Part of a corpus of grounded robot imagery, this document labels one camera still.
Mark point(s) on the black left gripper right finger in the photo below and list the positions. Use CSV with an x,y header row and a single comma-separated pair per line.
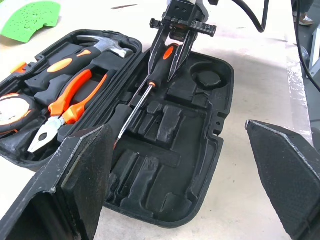
x,y
290,175

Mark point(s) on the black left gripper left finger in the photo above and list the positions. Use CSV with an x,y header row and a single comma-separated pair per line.
x,y
75,175

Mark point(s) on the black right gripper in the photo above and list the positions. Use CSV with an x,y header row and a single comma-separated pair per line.
x,y
180,12

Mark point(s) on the black plastic tool case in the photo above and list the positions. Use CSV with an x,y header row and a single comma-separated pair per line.
x,y
175,150

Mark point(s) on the orange black tape measure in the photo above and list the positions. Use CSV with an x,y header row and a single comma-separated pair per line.
x,y
12,112

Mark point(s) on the person's shoe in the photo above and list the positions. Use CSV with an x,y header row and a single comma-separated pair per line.
x,y
306,20

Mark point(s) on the green sponge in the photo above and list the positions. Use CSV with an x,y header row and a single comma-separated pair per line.
x,y
27,17

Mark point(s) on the grey metal frame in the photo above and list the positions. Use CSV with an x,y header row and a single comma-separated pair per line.
x,y
315,47

